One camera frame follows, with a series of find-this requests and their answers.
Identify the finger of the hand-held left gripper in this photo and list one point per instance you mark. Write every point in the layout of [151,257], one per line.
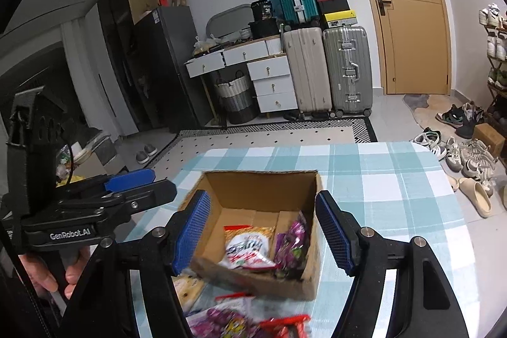
[158,191]
[130,178]

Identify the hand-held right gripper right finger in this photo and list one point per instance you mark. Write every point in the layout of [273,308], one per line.
[334,235]

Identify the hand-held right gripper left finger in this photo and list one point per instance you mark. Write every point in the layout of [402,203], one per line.
[194,231]

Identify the brown cardboard box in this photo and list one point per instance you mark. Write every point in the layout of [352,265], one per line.
[257,187]

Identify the red snack packet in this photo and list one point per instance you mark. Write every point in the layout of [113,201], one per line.
[285,328]

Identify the person's left hand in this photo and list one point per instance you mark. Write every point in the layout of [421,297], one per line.
[37,270]

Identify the grey slipper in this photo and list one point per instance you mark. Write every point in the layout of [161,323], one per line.
[150,150]
[141,158]

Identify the small purple snack packet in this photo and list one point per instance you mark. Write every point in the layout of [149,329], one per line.
[293,243]

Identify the white orange snack packet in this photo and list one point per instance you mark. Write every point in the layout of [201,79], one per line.
[247,247]

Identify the beige snack packet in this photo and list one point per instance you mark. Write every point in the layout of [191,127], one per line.
[188,290]

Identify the checked teal white tablecloth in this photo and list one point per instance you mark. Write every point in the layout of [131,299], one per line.
[396,203]

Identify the black refrigerator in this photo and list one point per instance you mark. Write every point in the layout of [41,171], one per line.
[166,68]

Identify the woven laundry basket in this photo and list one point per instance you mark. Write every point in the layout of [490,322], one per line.
[235,96]

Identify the tall dark cabinet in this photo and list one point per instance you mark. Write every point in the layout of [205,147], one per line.
[119,45]

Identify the pile of shoes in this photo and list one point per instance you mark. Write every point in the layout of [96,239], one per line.
[467,160]

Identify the clear plastic bag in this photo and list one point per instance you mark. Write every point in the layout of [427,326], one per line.
[206,45]

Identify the white drawer cabinet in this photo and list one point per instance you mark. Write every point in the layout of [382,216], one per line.
[273,84]

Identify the beige suitcase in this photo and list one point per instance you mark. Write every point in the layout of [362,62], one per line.
[307,72]

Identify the silver suitcase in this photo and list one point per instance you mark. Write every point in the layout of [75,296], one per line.
[348,61]

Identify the small brown carton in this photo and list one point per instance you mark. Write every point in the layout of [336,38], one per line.
[489,138]

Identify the grey oval mirror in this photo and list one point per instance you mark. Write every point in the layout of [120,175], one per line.
[229,21]

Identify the black storage box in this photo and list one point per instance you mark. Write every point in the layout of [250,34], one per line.
[264,30]

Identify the black printed bag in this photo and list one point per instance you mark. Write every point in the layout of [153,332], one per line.
[263,10]

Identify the wooden door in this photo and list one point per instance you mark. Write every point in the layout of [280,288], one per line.
[412,25]

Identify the plain black shoe box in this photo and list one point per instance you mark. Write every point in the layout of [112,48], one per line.
[336,7]

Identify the shoe rack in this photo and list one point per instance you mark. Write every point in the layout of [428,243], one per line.
[497,57]

